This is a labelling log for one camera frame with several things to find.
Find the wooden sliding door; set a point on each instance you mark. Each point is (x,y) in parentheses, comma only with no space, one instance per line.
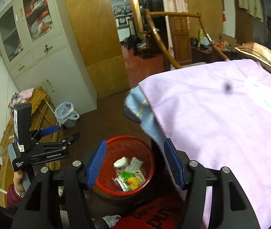
(204,0)
(97,40)

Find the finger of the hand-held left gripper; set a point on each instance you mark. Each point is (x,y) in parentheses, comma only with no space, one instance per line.
(48,131)
(69,138)

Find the person's left hand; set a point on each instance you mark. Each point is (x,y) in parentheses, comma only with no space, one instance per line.
(18,182)

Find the stacked bagged clothes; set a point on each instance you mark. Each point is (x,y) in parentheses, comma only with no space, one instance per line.
(38,26)

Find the pink cloth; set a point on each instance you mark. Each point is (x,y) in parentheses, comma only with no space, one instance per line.
(25,94)

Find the cardboard box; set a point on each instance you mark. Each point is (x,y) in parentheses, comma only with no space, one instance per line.
(229,40)

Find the dark wooden side table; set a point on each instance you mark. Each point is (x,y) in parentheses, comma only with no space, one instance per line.
(204,54)

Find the carved wooden chair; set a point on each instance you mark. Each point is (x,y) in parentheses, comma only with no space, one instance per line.
(178,35)

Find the red printed garment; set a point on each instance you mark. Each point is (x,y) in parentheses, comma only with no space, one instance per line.
(159,212)

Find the brown gold pillow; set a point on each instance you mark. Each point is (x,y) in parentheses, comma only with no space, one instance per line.
(264,57)

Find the white metal cabinet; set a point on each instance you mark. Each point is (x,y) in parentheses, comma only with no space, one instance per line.
(54,64)

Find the green snack packet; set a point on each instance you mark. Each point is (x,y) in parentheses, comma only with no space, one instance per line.
(130,180)

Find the light blue blanket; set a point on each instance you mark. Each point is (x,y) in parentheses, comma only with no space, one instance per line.
(147,119)

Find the wooden slatted bed board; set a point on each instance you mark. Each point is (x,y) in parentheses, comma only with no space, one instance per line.
(42,114)

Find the black bag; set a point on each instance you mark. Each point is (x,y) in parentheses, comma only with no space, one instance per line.
(132,42)

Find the white patterned cloth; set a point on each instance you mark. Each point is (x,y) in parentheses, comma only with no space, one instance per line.
(111,220)

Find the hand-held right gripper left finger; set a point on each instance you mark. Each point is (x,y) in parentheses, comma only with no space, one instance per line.
(96,164)

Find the framed decorative plate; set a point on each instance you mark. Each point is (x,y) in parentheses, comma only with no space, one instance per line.
(118,9)
(128,7)

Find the white paper cup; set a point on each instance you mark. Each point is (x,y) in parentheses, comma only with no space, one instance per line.
(121,165)

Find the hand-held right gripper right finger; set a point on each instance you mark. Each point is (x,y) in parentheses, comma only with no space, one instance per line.
(174,164)

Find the red plastic basket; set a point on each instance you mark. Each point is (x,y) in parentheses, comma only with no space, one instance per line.
(146,152)

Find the grey bin with plastic bag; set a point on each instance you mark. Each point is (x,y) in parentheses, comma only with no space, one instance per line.
(65,114)

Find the person's left forearm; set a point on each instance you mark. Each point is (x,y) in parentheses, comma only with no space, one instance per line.
(12,199)

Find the green spray can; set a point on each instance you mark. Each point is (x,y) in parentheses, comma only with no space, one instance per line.
(200,37)

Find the beige hanging jacket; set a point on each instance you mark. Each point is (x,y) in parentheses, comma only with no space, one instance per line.
(249,0)

